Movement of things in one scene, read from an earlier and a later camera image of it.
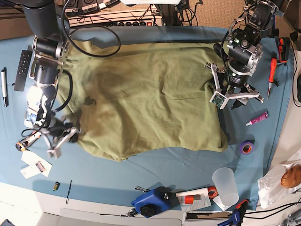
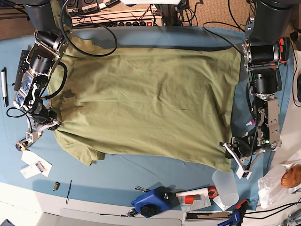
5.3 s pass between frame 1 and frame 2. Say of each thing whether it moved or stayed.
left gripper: moved
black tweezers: stayed
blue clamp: stayed
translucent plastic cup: stayed
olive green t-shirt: moved
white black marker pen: stayed
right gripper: moved
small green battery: stayed
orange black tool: stayed
